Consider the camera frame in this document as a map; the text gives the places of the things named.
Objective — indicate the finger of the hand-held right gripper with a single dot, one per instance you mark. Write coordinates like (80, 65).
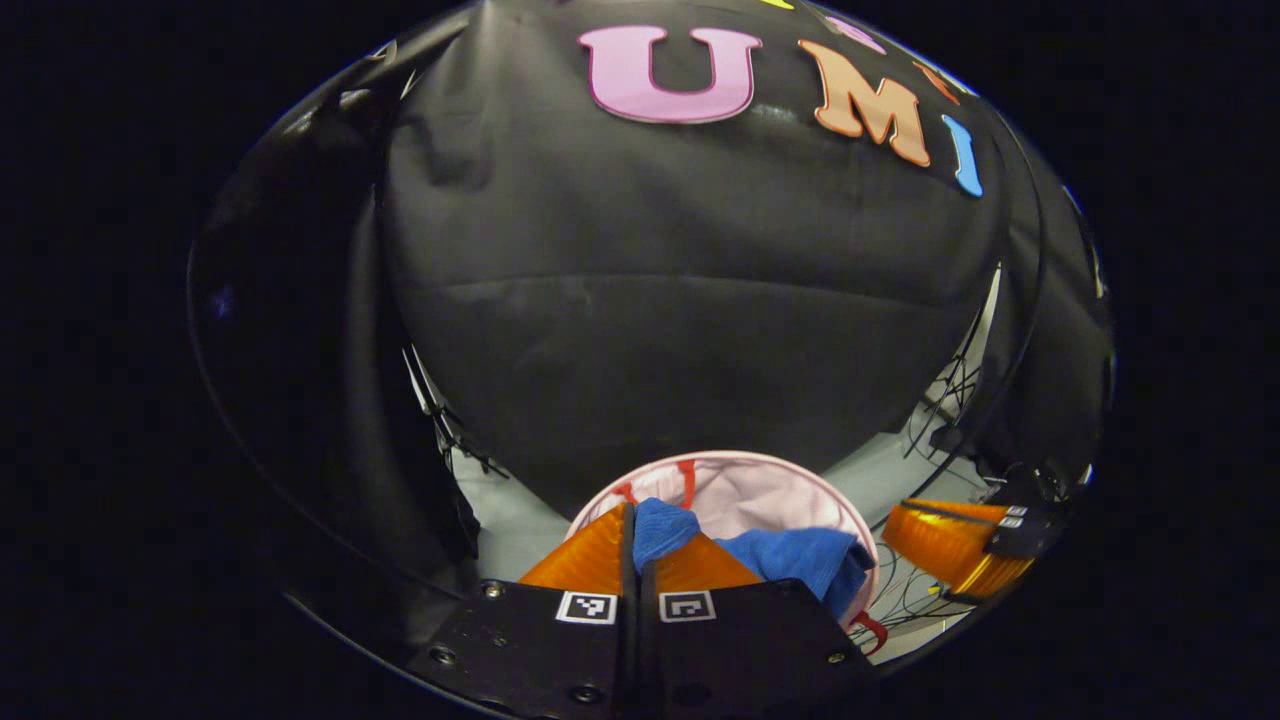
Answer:
(940, 545)

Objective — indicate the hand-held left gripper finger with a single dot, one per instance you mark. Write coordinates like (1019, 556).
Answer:
(648, 640)
(628, 620)

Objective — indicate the pink laundry hamper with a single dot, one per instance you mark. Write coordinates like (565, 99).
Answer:
(750, 495)

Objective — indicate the black backdrop cloth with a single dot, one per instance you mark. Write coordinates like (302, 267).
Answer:
(650, 300)

